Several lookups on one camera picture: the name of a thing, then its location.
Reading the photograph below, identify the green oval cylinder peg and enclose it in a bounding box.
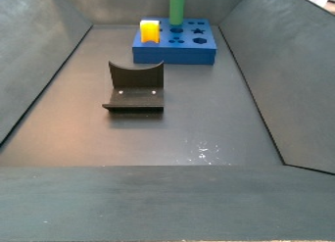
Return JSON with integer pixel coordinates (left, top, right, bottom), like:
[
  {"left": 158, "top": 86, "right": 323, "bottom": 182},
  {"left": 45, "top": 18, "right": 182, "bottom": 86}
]
[{"left": 168, "top": 0, "right": 184, "bottom": 25}]

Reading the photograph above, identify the black curved holder stand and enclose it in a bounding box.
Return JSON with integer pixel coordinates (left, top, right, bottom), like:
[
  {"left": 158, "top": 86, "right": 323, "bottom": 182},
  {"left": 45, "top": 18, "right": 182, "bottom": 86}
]
[{"left": 101, "top": 63, "right": 166, "bottom": 111}]

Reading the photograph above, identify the yellow arch block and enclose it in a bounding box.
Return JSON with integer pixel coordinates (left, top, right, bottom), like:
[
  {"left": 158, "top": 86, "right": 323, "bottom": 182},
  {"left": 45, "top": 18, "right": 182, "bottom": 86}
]
[{"left": 140, "top": 20, "right": 160, "bottom": 43}]

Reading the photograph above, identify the blue shape sorter board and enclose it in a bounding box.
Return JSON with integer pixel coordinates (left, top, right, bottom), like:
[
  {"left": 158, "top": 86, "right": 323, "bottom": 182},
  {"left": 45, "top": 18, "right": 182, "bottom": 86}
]
[{"left": 132, "top": 18, "right": 218, "bottom": 65}]

